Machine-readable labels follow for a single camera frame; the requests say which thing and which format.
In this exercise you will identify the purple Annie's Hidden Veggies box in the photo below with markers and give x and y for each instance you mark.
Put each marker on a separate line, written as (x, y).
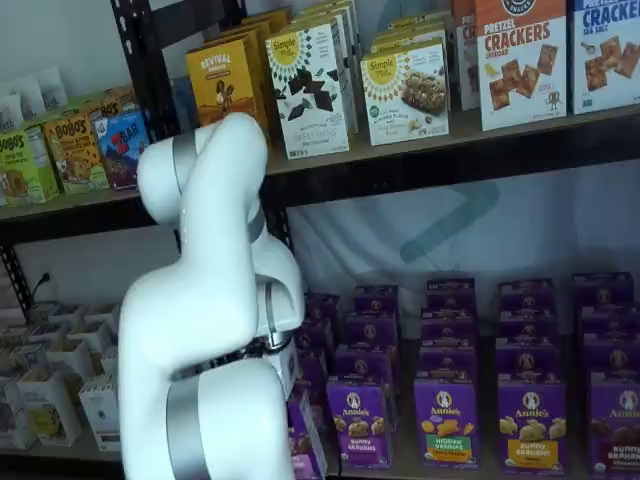
(447, 362)
(450, 295)
(447, 327)
(445, 430)

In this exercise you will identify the black wall power plug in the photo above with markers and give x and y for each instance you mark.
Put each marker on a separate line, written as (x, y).
(45, 280)

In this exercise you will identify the purple Annie's box pink patch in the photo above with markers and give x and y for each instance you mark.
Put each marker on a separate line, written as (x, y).
(315, 372)
(317, 335)
(324, 307)
(307, 440)

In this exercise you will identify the white backdrop teal logo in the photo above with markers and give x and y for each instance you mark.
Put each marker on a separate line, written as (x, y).
(350, 240)

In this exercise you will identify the orange Revival snack box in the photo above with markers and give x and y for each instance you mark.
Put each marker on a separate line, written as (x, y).
(220, 75)
(265, 20)

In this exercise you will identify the yellow Bobo's box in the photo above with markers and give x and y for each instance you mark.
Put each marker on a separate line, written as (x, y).
(110, 102)
(75, 155)

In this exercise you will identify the purple Annie's box maroon patch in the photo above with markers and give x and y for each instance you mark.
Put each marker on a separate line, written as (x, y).
(612, 365)
(617, 430)
(610, 325)
(602, 290)

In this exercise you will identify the cheddar pretzel crackers box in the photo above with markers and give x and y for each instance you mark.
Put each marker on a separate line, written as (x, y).
(520, 75)
(465, 60)

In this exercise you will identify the purple Annie's box violet patch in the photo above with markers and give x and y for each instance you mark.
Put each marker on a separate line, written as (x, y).
(357, 430)
(370, 330)
(362, 365)
(375, 300)

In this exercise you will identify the sea salt pretzel crackers box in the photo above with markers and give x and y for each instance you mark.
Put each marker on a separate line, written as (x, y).
(607, 60)

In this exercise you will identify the white stand-up pouch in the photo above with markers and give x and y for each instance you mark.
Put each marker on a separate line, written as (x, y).
(30, 97)
(10, 112)
(52, 87)

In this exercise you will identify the black metal shelving rack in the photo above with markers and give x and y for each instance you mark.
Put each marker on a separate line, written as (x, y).
(450, 170)
(50, 227)

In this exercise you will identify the Simple Mills sweet thins box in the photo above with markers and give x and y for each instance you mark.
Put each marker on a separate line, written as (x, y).
(307, 90)
(325, 12)

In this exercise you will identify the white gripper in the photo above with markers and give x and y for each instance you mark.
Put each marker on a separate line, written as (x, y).
(287, 372)

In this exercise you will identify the purple Annie's box yellow patch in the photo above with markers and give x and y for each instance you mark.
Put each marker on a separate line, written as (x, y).
(527, 362)
(532, 430)
(525, 295)
(527, 327)

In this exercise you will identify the green Bobo's box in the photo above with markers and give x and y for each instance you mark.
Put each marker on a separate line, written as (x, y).
(25, 165)

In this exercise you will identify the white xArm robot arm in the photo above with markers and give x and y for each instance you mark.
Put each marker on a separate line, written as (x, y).
(210, 300)

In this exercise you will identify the blue Clif Zbar box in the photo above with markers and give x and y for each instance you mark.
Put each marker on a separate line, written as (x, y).
(120, 150)
(184, 100)

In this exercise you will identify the Simple Mills bars box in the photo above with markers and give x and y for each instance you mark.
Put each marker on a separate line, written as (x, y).
(410, 27)
(405, 95)

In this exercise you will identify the white Organic Pantry box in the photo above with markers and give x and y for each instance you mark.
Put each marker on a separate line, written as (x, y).
(15, 415)
(27, 360)
(97, 315)
(100, 415)
(90, 335)
(109, 362)
(45, 335)
(47, 410)
(70, 357)
(65, 312)

